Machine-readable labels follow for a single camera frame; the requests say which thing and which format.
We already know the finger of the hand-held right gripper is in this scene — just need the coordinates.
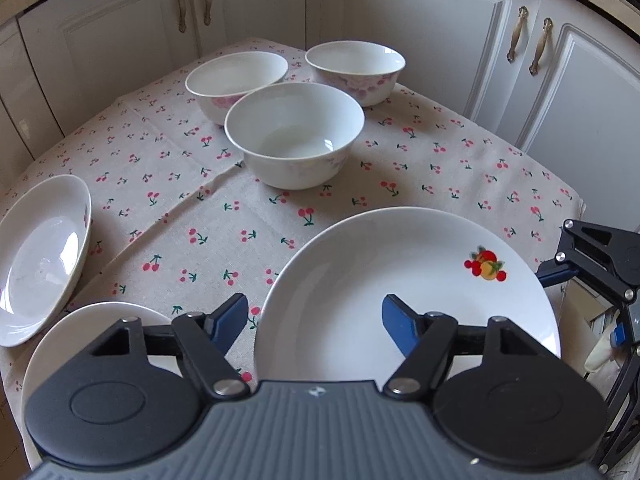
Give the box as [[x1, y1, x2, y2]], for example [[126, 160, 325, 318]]
[[593, 324, 640, 477], [535, 218, 640, 307]]

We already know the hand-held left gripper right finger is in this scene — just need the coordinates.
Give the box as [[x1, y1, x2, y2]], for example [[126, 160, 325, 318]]
[[382, 294, 549, 399]]

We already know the large white bowl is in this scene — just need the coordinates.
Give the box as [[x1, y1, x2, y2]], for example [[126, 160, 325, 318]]
[[224, 82, 366, 191]]

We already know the white cabinet door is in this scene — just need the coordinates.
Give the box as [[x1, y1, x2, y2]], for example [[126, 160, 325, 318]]
[[342, 0, 544, 128], [519, 0, 640, 242], [187, 0, 308, 58], [17, 0, 202, 128]]

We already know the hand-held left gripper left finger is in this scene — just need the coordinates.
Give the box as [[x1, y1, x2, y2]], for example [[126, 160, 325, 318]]
[[89, 292, 251, 402]]

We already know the small white plate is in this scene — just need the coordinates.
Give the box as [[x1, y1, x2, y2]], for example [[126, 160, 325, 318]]
[[20, 301, 184, 411]]

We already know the cherry print tablecloth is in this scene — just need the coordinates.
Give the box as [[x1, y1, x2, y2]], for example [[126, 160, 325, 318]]
[[0, 35, 587, 467]]

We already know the white bowl pink floral print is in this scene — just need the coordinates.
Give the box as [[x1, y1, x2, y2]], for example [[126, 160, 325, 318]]
[[305, 42, 407, 108]]

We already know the white plate with fruit print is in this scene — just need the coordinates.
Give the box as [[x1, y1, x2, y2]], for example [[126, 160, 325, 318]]
[[253, 206, 562, 397]]

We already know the white bowl faint pink print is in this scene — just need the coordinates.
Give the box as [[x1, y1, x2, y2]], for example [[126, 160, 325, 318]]
[[185, 51, 290, 127]]

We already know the plain white deep plate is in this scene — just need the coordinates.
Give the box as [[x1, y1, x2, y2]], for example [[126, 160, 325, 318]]
[[0, 174, 93, 349]]

